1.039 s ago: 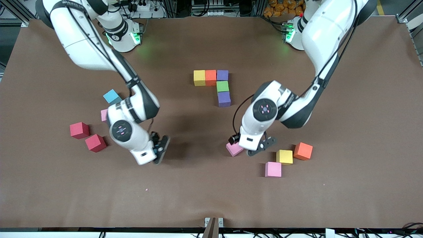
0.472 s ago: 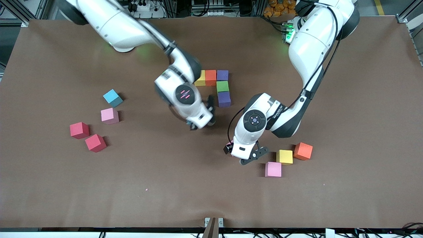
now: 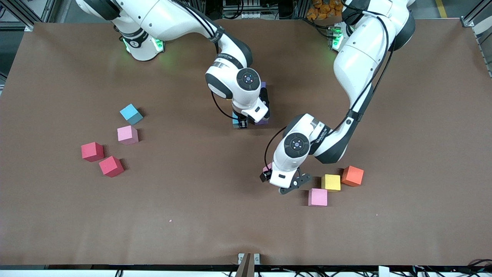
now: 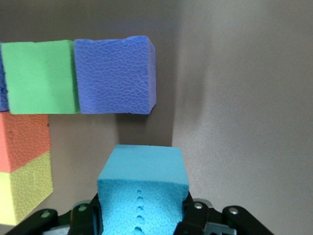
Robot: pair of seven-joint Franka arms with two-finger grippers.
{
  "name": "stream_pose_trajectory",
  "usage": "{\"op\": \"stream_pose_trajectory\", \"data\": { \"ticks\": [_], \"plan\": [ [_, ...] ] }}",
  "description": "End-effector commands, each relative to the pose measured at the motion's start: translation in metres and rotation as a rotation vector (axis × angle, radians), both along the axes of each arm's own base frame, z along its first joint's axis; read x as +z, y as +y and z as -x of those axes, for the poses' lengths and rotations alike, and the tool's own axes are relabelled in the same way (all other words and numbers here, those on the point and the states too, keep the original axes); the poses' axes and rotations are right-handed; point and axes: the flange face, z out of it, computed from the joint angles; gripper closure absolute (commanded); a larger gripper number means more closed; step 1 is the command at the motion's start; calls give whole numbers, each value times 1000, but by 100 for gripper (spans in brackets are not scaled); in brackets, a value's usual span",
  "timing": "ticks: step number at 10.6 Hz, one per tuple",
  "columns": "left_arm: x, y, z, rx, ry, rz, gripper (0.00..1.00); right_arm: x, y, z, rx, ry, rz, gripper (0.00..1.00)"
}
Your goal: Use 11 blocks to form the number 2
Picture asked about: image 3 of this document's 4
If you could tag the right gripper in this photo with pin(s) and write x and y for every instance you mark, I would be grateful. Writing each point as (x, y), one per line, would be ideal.
(264, 98)

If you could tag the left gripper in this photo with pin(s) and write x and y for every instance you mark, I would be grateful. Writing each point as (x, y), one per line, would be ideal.
(265, 176)

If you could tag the light blue foam cube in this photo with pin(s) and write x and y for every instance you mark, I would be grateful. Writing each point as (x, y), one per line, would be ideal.
(235, 124)
(130, 113)

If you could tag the pink foam cube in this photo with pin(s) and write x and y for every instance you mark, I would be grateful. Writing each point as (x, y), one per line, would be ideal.
(127, 134)
(267, 167)
(318, 197)

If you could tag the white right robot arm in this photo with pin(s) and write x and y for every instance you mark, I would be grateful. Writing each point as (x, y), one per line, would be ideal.
(248, 79)

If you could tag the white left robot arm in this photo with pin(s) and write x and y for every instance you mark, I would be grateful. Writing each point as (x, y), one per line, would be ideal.
(296, 144)

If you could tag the brown table cover sheet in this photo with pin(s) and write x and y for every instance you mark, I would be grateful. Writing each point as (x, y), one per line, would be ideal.
(246, 231)

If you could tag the yellow foam cube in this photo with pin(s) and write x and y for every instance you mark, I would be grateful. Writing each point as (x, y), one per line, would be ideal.
(331, 182)

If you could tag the orange foam cube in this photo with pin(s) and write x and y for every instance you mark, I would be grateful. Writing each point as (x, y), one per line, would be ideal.
(352, 176)

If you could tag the white equipment box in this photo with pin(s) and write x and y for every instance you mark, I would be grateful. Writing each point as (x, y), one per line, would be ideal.
(250, 15)

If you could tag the red foam cube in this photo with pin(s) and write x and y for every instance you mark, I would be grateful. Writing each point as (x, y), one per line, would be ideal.
(111, 166)
(92, 151)

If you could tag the bag of orange items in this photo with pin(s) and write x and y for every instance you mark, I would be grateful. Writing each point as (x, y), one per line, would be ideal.
(323, 11)

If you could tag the white tag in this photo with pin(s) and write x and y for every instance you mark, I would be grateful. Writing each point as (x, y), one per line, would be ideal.
(383, 271)

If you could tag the metal mount bracket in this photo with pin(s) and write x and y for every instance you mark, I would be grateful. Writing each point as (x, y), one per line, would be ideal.
(249, 265)

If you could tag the aluminium frame post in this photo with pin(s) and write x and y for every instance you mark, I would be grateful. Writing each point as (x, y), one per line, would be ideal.
(299, 7)

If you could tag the aluminium frame corner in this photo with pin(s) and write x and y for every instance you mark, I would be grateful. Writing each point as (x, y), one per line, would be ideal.
(474, 17)
(19, 11)

